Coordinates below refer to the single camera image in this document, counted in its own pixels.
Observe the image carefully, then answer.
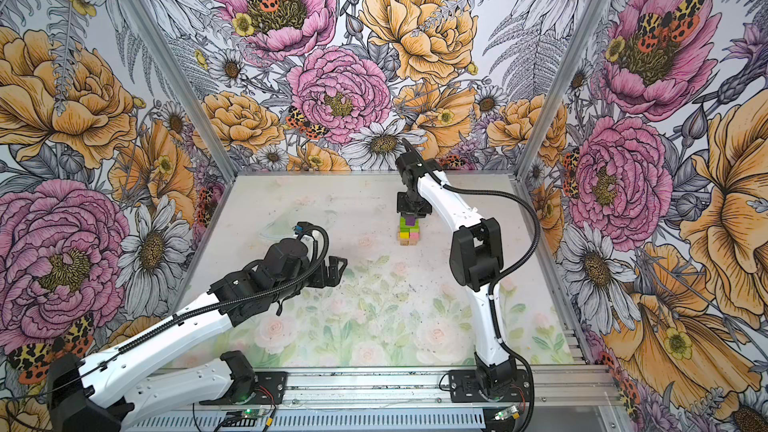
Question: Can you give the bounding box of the large green block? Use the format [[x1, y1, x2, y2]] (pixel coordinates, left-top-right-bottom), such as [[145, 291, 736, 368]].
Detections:
[[399, 217, 420, 234]]

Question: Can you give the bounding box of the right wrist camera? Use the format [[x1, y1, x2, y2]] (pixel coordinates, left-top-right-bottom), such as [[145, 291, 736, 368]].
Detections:
[[395, 151, 440, 178]]

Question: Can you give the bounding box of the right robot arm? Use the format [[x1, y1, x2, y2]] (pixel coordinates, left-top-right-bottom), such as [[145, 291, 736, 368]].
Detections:
[[396, 151, 518, 398]]

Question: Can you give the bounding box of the small right circuit board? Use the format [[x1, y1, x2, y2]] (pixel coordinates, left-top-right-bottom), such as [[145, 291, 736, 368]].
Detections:
[[494, 405, 520, 421]]

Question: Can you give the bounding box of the natural wood plank block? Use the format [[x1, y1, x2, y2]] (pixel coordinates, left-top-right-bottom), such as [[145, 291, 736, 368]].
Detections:
[[398, 236, 420, 246]]

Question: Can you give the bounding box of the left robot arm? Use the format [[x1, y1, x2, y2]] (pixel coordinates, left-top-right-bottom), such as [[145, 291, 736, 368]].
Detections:
[[46, 238, 348, 431]]

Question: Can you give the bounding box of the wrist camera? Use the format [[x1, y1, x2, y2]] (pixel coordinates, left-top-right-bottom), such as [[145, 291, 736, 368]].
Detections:
[[395, 151, 440, 178], [293, 221, 317, 239]]

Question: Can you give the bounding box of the left aluminium corner post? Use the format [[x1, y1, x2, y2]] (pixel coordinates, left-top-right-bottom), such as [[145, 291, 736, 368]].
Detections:
[[119, 0, 237, 185]]

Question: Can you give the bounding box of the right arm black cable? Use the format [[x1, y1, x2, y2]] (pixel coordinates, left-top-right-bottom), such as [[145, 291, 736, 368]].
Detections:
[[400, 137, 542, 432]]

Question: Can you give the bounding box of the aluminium corner post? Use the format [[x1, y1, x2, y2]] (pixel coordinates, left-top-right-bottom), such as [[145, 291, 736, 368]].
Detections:
[[514, 0, 611, 181], [119, 0, 237, 185]]

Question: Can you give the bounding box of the right aluminium corner post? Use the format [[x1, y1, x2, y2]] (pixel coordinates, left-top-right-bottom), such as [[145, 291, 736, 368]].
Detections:
[[514, 0, 611, 181]]

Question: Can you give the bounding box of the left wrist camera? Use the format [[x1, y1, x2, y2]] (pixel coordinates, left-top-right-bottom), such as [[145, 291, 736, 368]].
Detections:
[[293, 221, 317, 239]]

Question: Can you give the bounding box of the aluminium front rail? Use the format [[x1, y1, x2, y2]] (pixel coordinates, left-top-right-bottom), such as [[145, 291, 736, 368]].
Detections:
[[110, 364, 622, 410]]

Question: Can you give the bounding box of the green circuit board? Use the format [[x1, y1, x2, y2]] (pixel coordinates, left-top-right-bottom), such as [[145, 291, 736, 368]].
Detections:
[[226, 407, 277, 427]]

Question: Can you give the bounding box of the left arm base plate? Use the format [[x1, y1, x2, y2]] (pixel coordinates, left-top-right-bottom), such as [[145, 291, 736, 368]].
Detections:
[[200, 371, 288, 406]]

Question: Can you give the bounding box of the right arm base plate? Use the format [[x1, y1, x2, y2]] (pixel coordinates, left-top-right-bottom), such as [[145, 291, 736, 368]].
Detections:
[[444, 368, 533, 404]]

